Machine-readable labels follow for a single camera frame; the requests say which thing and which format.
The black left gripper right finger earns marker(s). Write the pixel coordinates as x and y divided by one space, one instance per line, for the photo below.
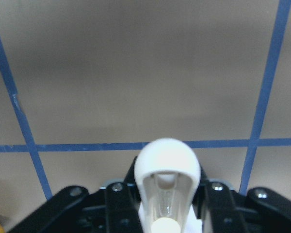
223 210

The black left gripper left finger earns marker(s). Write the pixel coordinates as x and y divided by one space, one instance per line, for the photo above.
113 209

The white hand brush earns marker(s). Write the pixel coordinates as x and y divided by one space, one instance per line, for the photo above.
167 174

